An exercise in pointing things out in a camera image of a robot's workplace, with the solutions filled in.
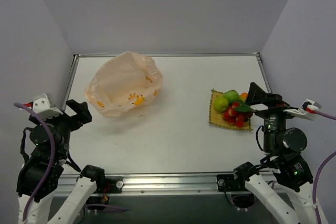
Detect orange green fake mango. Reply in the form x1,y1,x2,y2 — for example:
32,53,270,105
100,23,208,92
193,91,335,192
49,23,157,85
239,92,248,102

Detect red lychee bunch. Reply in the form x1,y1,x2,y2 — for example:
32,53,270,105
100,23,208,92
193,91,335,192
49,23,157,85
222,100,254,129

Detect green fake pear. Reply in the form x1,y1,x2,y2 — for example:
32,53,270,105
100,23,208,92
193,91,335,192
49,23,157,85
214,97,229,113

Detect translucent banana print plastic bag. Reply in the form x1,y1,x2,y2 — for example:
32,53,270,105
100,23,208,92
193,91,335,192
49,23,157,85
84,51,163,118

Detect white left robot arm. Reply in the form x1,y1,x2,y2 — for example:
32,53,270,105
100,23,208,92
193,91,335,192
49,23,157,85
14,98,106,223

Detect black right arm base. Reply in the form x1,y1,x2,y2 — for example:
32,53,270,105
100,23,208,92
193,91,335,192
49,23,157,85
216,174,257,211

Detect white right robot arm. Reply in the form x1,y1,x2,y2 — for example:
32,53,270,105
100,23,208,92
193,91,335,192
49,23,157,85
233,82,328,223

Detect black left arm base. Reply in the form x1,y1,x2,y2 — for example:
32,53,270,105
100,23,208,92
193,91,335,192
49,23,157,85
85,176,123,211

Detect yellow bamboo mat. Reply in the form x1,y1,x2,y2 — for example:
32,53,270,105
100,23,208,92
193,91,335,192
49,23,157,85
208,89,253,132

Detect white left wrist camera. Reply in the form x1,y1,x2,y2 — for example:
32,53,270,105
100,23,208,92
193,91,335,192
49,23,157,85
24,93,63,120

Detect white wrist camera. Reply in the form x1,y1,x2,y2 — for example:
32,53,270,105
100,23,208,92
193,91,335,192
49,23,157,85
24,93,63,120
284,99,322,121

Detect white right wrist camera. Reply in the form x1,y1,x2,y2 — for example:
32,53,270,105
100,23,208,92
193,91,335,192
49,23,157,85
284,99,322,121

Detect aluminium table frame rail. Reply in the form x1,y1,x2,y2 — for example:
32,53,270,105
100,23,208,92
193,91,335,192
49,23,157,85
27,52,314,224

